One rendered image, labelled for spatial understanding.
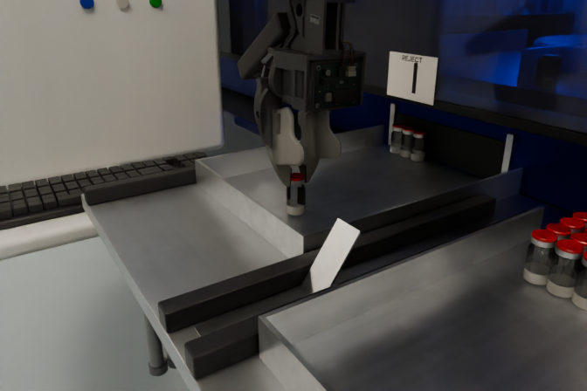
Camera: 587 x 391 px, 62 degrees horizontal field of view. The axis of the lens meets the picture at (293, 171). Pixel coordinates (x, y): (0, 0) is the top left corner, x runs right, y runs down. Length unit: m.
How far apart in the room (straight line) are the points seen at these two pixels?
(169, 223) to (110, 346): 1.31
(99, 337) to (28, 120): 1.10
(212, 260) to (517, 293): 0.28
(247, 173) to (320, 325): 0.36
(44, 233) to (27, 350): 1.19
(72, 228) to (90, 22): 0.37
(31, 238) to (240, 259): 0.38
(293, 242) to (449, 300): 0.15
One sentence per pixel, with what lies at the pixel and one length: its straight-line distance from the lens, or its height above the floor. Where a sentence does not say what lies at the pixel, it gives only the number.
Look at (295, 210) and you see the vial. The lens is 0.56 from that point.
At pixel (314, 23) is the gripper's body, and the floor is 1.10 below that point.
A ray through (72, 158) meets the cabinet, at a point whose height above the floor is 0.84.
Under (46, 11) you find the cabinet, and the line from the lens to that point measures 0.95.
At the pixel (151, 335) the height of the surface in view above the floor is 0.31.
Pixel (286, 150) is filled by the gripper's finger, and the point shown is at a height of 0.97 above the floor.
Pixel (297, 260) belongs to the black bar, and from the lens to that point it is 0.44.
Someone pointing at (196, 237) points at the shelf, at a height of 0.88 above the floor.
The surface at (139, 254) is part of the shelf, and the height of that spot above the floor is 0.88.
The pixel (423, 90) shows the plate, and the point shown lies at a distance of 0.66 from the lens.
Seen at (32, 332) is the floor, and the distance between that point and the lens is 2.02.
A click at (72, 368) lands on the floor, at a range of 1.81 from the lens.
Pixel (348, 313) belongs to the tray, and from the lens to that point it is 0.40.
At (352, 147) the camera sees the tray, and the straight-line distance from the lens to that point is 0.80.
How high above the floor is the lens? 1.13
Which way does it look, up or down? 20 degrees down
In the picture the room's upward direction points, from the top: straight up
